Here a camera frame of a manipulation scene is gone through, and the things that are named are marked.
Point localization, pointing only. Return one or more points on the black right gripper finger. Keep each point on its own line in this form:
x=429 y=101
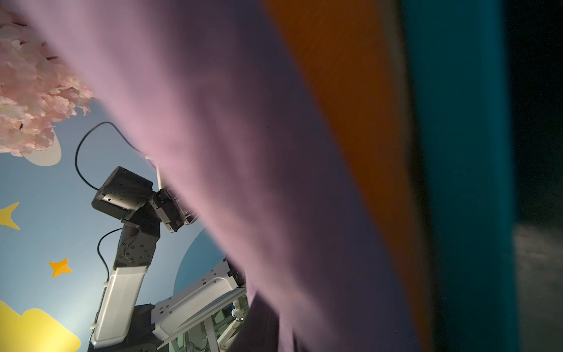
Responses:
x=260 y=331

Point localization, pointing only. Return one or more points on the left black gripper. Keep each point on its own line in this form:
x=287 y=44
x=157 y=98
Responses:
x=170 y=210

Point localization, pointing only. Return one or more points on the purple pants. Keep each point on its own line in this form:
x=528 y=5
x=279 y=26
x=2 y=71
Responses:
x=210 y=92

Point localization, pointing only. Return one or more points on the orange pants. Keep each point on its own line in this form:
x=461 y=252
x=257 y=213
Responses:
x=352 y=56

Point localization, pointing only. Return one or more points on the teal plastic basket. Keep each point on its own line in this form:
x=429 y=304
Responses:
x=457 y=55

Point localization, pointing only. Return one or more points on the pink blossom artificial tree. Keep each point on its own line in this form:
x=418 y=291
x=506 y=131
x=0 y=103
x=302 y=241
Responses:
x=38 y=89

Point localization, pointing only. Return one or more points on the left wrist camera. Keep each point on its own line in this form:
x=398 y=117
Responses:
x=122 y=194

